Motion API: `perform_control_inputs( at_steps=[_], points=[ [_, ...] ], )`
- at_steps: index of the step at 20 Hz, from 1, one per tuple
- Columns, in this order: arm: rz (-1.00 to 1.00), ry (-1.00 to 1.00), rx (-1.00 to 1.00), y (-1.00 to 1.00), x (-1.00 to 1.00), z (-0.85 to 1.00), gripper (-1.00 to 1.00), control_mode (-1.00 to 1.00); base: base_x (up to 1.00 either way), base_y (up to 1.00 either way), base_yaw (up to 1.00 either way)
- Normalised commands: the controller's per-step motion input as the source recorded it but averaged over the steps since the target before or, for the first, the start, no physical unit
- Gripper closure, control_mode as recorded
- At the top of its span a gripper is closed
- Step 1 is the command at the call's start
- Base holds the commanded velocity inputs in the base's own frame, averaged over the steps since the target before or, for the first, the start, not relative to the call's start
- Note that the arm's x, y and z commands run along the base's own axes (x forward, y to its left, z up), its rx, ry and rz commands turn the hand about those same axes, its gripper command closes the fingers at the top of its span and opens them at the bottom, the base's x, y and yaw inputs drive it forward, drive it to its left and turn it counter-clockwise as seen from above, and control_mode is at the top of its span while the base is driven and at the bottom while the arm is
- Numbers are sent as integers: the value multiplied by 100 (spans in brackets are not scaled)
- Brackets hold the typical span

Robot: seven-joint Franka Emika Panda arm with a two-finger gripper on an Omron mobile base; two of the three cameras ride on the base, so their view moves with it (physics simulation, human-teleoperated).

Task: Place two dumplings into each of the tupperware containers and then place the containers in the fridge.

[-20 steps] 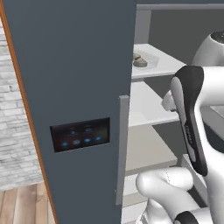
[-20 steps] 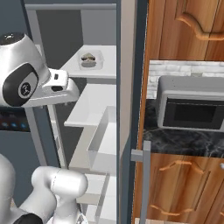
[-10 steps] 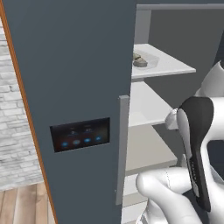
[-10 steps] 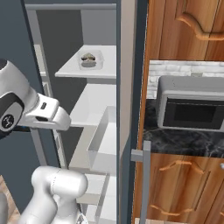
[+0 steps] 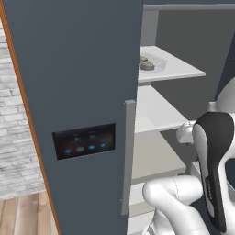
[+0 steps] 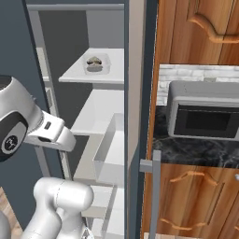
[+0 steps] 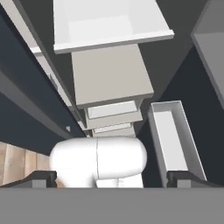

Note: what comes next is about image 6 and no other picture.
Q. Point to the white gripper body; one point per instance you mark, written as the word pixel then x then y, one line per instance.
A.
pixel 66 139

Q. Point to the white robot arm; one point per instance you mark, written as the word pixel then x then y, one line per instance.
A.
pixel 59 199

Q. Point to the white fridge shelf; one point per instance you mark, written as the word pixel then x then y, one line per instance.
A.
pixel 99 118
pixel 105 74
pixel 102 205

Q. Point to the white fridge drawer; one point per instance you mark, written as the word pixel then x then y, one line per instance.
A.
pixel 109 161

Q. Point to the clear tupperware container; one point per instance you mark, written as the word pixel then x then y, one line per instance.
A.
pixel 105 62

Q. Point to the dark blue fridge door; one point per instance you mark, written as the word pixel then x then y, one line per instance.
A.
pixel 141 93
pixel 12 37

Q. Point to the dark blue fridge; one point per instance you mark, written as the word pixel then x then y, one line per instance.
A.
pixel 77 25

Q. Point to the pale brown dumpling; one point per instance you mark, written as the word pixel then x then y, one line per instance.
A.
pixel 94 60

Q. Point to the grey microwave oven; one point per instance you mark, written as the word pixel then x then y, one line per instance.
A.
pixel 202 121

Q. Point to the wooden base cupboard door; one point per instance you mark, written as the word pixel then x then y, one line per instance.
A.
pixel 193 202

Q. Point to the wooden wall cupboard door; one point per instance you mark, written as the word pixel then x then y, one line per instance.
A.
pixel 199 37

